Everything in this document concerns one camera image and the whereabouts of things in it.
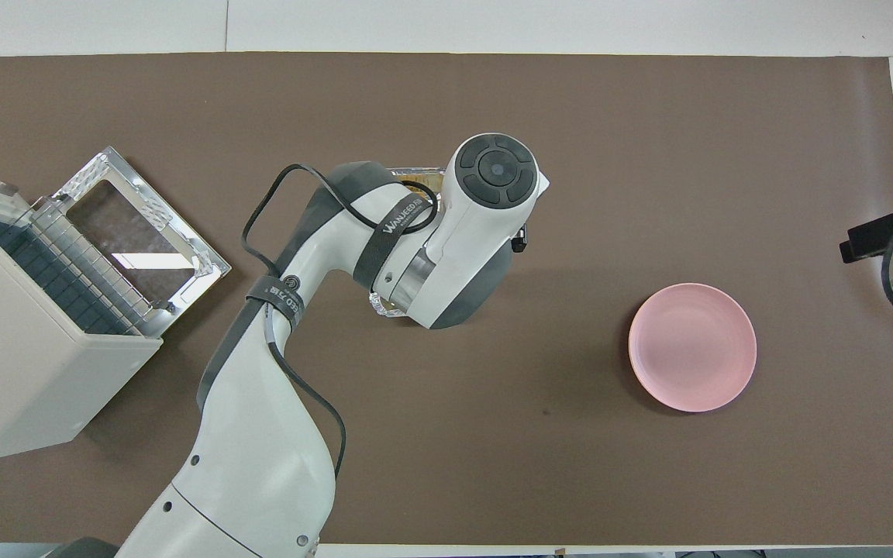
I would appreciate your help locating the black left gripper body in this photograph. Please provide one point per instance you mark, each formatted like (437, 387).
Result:
(520, 238)

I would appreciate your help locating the aluminium foil tray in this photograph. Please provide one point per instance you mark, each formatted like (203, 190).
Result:
(419, 170)

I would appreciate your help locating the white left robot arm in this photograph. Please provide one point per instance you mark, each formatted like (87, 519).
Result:
(253, 465)

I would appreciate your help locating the glass oven door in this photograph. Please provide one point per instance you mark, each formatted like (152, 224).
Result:
(144, 248)

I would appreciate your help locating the white toaster oven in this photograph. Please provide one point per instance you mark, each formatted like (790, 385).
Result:
(20, 372)

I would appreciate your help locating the brown table mat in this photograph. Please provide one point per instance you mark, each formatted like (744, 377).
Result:
(570, 434)

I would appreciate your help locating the pink plate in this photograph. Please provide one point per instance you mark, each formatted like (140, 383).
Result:
(692, 347)

